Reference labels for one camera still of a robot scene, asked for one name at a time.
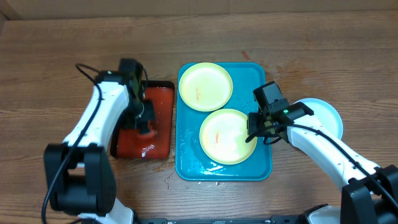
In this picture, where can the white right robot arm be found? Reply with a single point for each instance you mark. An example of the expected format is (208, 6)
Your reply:
(368, 191)

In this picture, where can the yellow plate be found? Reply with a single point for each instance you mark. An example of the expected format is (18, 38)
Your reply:
(205, 86)
(223, 136)

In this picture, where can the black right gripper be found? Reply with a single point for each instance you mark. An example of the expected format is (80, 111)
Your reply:
(253, 123)

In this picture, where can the dark hourglass sponge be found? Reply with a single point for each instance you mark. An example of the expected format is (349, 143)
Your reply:
(146, 131)

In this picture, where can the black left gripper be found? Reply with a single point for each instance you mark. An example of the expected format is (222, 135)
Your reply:
(149, 115)

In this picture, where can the teal plastic tray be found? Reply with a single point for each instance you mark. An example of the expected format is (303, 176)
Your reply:
(191, 162)

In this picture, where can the red tray with black rim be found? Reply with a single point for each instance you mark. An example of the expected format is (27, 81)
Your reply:
(127, 145)

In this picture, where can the light blue plate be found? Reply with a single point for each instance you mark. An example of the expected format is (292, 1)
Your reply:
(327, 114)

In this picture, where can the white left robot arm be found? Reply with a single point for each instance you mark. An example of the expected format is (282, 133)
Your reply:
(80, 180)

